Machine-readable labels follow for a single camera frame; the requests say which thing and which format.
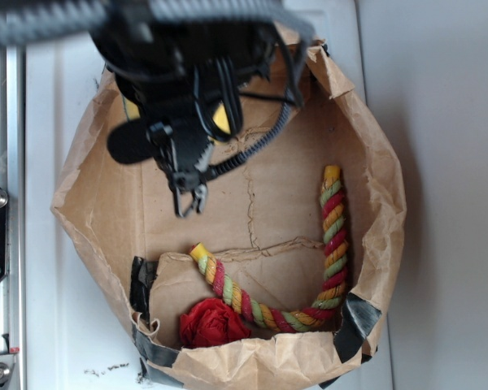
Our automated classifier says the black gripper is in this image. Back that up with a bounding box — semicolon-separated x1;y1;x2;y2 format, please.
144;97;214;218

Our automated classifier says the yellow green sponge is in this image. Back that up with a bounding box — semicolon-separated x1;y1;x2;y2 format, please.
122;97;230;135

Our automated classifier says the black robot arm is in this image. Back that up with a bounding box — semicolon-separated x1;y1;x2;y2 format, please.
92;1;279;218

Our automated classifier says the brown paper bag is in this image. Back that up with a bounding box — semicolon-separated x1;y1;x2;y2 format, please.
52;43;407;389

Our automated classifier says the red crumpled cloth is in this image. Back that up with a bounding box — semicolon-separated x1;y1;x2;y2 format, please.
179;298;251;349

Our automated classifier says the red yellow green rope toy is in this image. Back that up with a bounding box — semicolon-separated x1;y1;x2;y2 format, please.
189;165;349;333

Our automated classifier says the aluminium frame rail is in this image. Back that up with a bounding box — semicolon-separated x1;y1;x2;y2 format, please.
0;48;26;389

